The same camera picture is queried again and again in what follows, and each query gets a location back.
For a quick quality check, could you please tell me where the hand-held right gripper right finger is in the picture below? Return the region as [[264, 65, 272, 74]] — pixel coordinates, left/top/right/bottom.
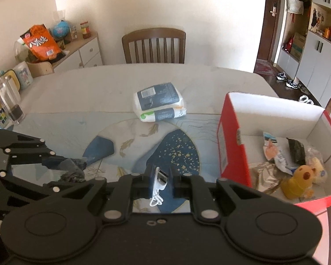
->
[[172, 172, 269, 223]]

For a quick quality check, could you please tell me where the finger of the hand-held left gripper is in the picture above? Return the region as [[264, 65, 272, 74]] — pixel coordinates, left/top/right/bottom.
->
[[0, 170, 96, 210], [0, 131, 70, 171]]

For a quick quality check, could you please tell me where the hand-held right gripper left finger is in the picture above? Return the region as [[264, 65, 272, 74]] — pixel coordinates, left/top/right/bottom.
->
[[55, 172, 153, 223]]

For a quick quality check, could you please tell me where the white usb cable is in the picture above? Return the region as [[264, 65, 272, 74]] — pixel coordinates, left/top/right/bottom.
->
[[149, 166, 169, 207]]

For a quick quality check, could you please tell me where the dark cloth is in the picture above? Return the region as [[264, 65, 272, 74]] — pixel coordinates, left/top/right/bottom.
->
[[59, 158, 88, 183]]

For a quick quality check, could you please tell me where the red cardboard box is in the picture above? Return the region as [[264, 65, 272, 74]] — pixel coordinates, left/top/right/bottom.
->
[[216, 92, 331, 227]]

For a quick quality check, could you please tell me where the silver foil packet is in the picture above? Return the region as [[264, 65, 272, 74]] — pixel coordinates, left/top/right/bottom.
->
[[250, 164, 283, 197]]

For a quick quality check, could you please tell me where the white orange snack packet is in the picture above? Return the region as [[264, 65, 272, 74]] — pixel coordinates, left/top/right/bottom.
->
[[263, 132, 302, 175]]

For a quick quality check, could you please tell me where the yellow plush toy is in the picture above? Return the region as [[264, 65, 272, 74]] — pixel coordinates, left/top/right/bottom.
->
[[281, 165, 315, 200]]

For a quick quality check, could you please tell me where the black snack packet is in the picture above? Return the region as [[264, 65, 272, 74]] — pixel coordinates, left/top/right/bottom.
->
[[287, 138, 307, 165]]

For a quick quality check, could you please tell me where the blueberry bread packet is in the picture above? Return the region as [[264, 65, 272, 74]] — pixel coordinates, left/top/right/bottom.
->
[[306, 146, 328, 184]]

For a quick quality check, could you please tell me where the white patterned desktop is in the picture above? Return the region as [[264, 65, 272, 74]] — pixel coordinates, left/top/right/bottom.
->
[[0, 63, 280, 214]]

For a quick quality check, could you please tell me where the white printed container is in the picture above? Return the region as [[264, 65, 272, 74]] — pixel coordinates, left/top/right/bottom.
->
[[12, 61, 34, 90]]

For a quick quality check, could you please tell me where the light wooden stand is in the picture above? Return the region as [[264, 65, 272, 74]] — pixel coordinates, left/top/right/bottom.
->
[[26, 61, 56, 78]]

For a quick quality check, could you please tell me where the white blue tissue pack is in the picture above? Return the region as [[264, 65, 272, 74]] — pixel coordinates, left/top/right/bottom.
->
[[133, 82, 187, 122]]

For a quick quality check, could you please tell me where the white plastic bag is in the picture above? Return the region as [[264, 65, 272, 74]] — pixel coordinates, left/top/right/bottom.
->
[[14, 37, 31, 61]]

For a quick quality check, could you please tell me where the orange snack bag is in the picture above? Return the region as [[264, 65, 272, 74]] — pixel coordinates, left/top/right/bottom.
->
[[20, 24, 63, 60]]

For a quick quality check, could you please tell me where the white wooden cabinet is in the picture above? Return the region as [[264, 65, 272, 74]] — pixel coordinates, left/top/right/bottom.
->
[[28, 32, 103, 76]]

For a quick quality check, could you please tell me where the blue globe toy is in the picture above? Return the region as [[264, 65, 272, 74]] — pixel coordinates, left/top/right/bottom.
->
[[53, 20, 71, 38]]

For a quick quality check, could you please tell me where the brown door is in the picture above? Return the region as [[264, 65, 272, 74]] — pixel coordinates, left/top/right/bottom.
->
[[253, 0, 289, 76]]

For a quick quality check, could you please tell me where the brown cardboard box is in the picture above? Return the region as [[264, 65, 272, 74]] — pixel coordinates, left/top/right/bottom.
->
[[290, 32, 307, 59]]

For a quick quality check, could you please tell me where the grey shoe cabinet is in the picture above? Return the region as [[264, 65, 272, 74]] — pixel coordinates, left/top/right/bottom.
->
[[276, 0, 331, 108]]

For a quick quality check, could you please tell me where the hanging tote bag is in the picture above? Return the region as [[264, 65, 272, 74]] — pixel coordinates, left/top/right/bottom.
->
[[286, 0, 305, 15]]

